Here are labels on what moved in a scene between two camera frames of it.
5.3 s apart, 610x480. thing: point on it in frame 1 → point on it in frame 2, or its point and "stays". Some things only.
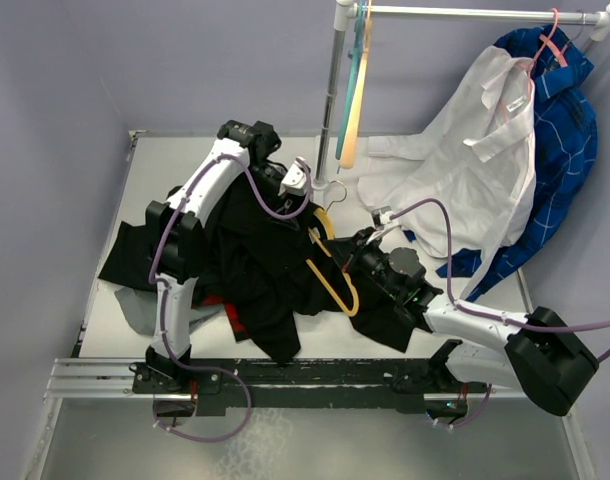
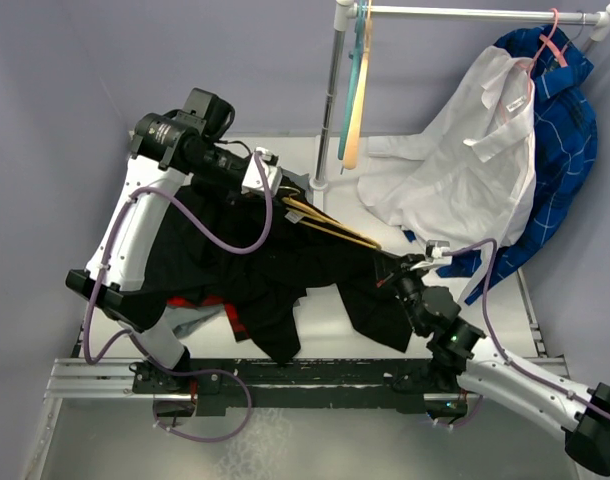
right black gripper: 362,246 → 390,270
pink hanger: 547,41 stays
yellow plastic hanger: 320,276 → 317,218
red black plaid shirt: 235,320 stays
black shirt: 259,254 stays
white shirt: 476,152 stays
